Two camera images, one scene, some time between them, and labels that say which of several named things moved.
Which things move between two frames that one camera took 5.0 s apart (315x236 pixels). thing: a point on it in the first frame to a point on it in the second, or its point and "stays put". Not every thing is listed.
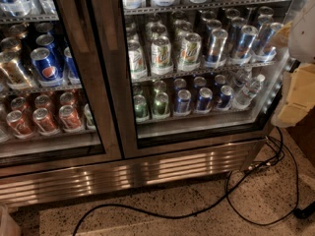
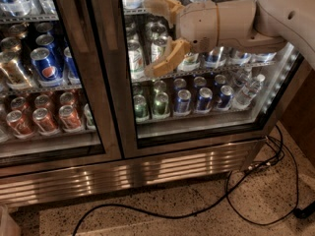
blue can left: [183, 102] stays put
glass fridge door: [193, 67] stays put
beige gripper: [303, 33] to [198, 24]
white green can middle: [161, 56] stays put
